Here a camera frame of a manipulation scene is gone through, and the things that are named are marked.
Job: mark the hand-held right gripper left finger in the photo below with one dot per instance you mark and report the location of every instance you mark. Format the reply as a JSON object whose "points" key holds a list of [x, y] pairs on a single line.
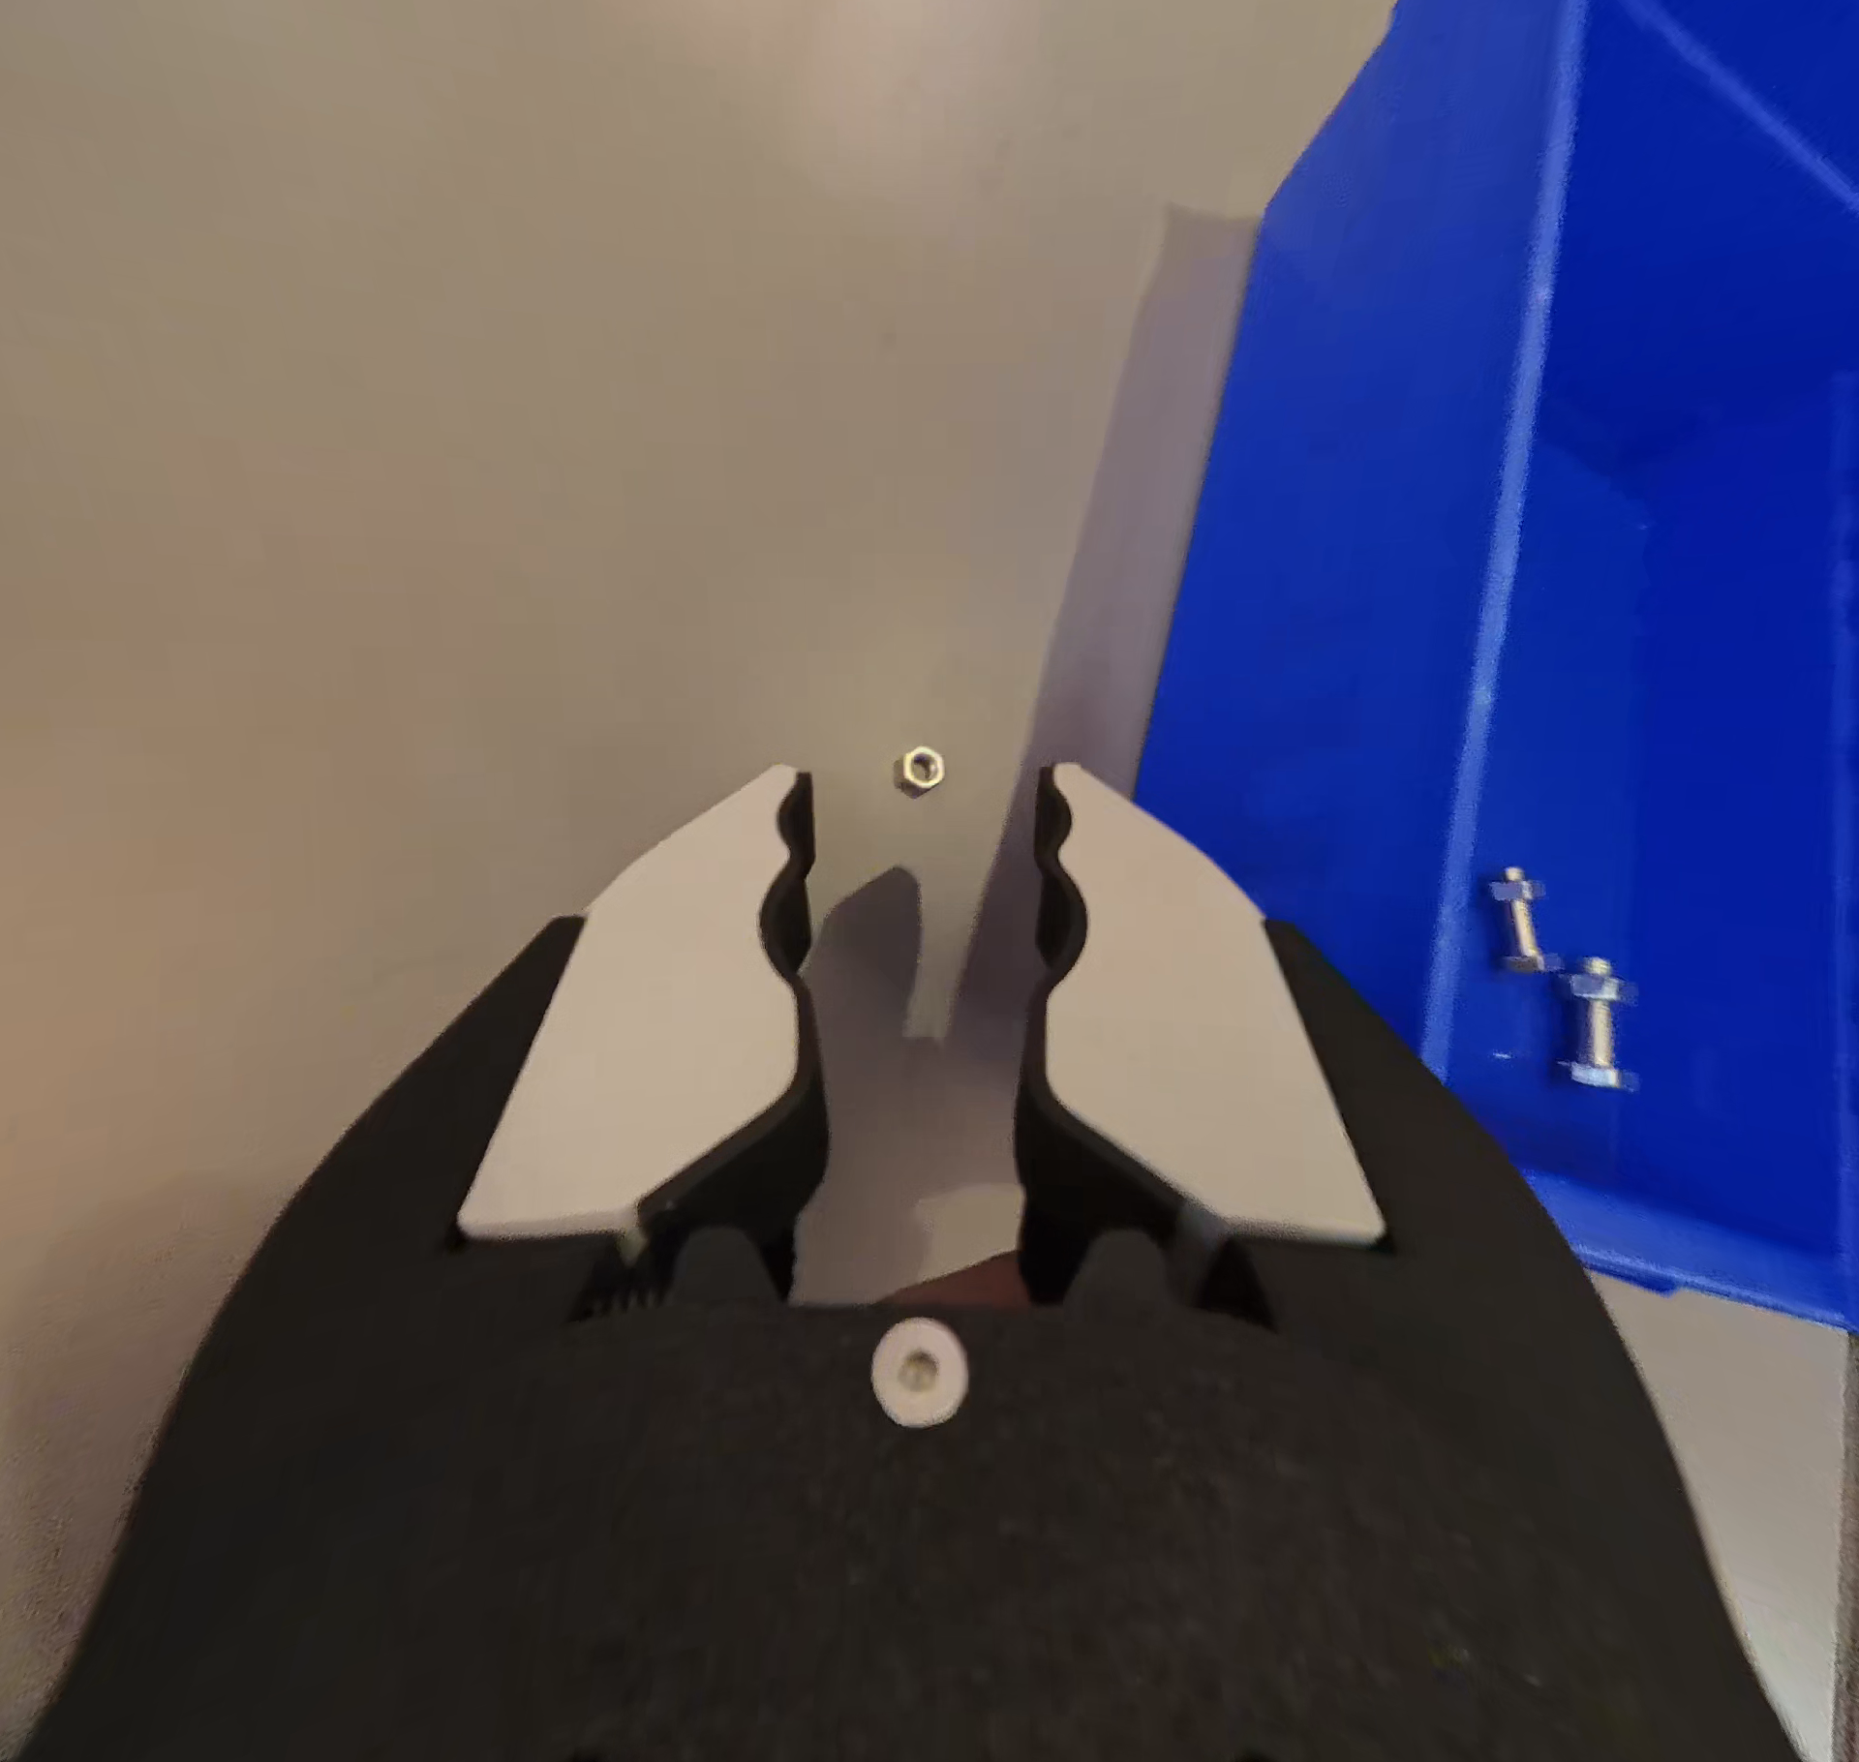
{"points": [[640, 1036]]}

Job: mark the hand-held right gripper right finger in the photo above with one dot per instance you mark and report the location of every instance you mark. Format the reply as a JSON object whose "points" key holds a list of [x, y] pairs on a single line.
{"points": [[1205, 1049]]}

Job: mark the small silver hex nut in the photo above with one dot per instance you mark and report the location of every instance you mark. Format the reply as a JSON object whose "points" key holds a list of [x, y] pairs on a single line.
{"points": [[918, 771]]}

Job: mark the large silver hex nut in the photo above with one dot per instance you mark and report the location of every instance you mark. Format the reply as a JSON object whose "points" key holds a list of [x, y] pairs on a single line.
{"points": [[1597, 984]]}

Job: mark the blue plastic bin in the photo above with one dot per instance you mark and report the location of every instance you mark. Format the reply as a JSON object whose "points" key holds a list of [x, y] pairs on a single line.
{"points": [[1380, 483]]}

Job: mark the grey desk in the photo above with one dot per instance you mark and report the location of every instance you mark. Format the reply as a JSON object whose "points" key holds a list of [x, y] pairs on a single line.
{"points": [[507, 413]]}

